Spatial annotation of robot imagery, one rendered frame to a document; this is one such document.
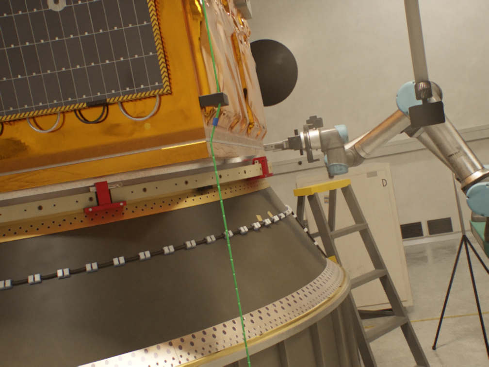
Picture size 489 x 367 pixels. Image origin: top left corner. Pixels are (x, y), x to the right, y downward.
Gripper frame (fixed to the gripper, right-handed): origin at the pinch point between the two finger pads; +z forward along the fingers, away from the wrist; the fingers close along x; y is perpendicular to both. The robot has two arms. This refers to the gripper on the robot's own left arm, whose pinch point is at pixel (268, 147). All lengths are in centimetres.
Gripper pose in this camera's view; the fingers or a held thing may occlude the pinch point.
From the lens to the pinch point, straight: 236.3
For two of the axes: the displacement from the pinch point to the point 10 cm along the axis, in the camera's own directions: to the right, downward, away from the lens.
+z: -9.8, 1.6, 1.1
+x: -1.0, 0.6, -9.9
